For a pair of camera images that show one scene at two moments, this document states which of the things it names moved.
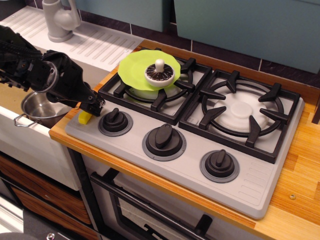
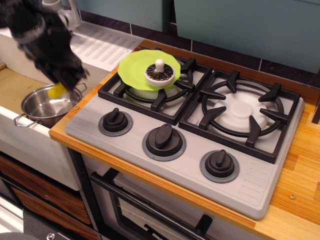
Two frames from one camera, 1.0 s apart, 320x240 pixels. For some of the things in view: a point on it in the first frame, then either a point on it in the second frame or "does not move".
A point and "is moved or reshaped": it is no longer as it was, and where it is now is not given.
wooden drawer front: x=60 y=195 does not move
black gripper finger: x=93 y=107 -> x=70 y=78
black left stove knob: x=115 y=123 does not move
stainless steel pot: x=37 y=106 does not move
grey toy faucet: x=61 y=23 does not move
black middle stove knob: x=164 y=143 does not move
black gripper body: x=62 y=79 -> x=49 y=44
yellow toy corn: x=84 y=117 is moved or reshaped
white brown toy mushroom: x=159 y=74 does not move
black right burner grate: x=247 y=115 does not move
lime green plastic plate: x=132 y=68 does not move
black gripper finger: x=54 y=97 -> x=48 y=72
